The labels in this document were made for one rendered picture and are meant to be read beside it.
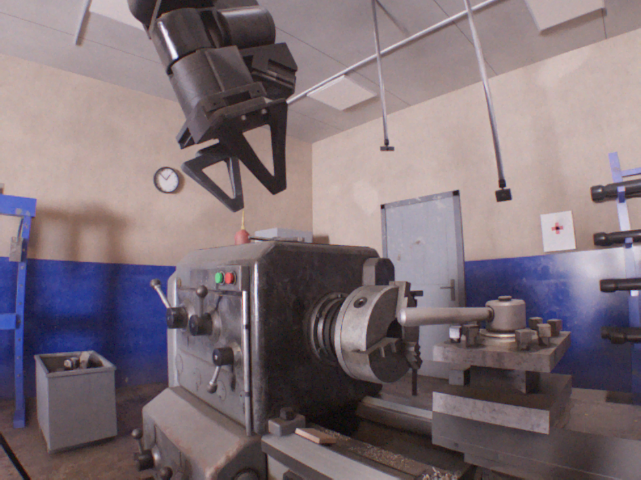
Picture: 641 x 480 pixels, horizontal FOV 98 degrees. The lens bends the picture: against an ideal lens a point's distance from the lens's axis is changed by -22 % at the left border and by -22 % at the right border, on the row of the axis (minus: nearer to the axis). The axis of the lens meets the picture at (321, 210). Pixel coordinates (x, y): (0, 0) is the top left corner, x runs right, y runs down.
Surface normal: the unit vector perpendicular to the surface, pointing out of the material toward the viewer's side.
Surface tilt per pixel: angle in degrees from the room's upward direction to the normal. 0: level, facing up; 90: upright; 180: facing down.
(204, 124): 120
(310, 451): 36
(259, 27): 107
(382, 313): 90
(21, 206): 90
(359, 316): 62
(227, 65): 90
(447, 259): 90
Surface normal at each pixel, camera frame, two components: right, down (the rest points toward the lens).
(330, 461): -0.43, -0.87
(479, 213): -0.72, -0.12
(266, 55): 0.57, -0.16
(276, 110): 0.68, 0.17
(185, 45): 0.17, 0.05
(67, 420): 0.76, -0.13
